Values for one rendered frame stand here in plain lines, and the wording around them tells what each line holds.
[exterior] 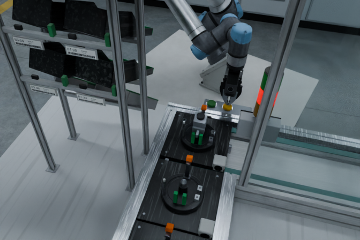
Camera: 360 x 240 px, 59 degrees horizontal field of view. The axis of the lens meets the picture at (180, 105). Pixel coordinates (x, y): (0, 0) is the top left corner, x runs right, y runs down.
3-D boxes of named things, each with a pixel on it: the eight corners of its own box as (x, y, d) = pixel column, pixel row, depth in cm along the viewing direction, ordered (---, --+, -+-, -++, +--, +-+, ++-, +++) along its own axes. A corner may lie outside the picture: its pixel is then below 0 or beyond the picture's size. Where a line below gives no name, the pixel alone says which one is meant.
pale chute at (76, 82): (94, 94, 138) (97, 84, 138) (120, 103, 135) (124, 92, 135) (52, 83, 111) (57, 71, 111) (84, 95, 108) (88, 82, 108)
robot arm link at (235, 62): (246, 60, 119) (224, 56, 120) (244, 69, 122) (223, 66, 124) (248, 49, 125) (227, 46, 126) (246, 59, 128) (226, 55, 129)
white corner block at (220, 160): (213, 160, 119) (214, 153, 116) (225, 163, 118) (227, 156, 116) (211, 170, 116) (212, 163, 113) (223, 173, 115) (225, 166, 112)
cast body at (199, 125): (195, 119, 122) (196, 107, 117) (207, 121, 122) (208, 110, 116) (190, 136, 117) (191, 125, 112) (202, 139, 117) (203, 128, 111)
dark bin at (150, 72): (121, 64, 121) (125, 45, 119) (152, 74, 118) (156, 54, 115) (73, 76, 96) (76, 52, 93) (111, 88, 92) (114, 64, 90)
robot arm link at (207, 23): (202, 45, 168) (187, 24, 166) (224, 30, 164) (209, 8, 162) (200, 49, 157) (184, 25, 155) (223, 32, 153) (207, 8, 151)
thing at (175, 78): (179, 33, 209) (179, 29, 207) (317, 83, 175) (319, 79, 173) (105, 89, 165) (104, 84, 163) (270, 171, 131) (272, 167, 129)
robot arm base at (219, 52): (219, 55, 173) (209, 40, 171) (240, 43, 161) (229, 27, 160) (205, 68, 163) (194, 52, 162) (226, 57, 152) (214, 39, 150)
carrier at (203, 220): (158, 161, 118) (158, 139, 109) (223, 176, 114) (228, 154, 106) (135, 221, 100) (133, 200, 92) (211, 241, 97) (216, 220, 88)
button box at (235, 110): (203, 107, 147) (204, 97, 143) (249, 117, 144) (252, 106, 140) (200, 118, 142) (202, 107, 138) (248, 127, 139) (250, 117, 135)
